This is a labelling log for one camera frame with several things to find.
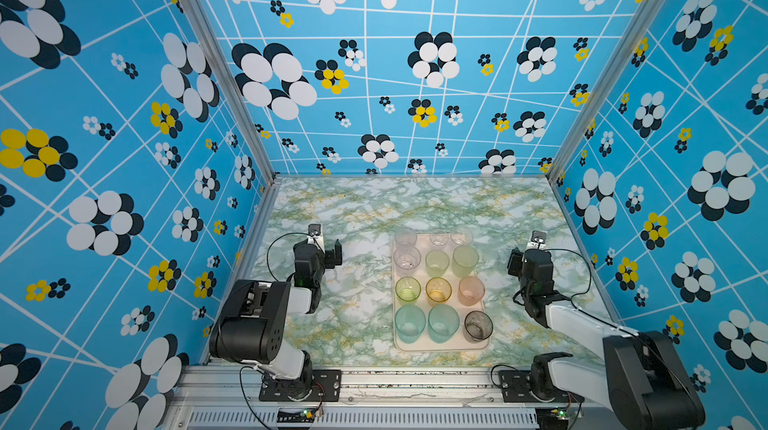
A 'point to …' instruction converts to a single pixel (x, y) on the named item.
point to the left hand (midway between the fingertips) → (323, 239)
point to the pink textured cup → (470, 290)
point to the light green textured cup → (464, 260)
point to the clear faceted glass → (462, 238)
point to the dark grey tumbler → (478, 326)
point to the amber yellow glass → (438, 290)
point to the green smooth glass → (408, 288)
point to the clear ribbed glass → (439, 239)
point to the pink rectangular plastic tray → (459, 343)
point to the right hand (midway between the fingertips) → (529, 251)
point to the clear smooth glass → (406, 259)
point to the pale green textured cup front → (437, 263)
